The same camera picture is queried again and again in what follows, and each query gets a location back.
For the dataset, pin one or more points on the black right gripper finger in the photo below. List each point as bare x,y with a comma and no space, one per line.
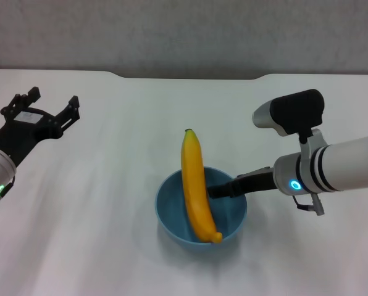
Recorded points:
255,172
222,190

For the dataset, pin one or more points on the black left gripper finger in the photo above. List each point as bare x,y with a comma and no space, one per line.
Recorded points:
70,112
22,100

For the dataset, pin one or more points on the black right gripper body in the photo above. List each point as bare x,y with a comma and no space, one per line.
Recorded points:
258,183

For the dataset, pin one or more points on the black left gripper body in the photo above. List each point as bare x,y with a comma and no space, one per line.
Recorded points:
20,129

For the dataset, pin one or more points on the blue bowl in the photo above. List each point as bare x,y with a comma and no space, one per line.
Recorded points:
171,203

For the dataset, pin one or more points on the yellow banana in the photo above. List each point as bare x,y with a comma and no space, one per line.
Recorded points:
196,191

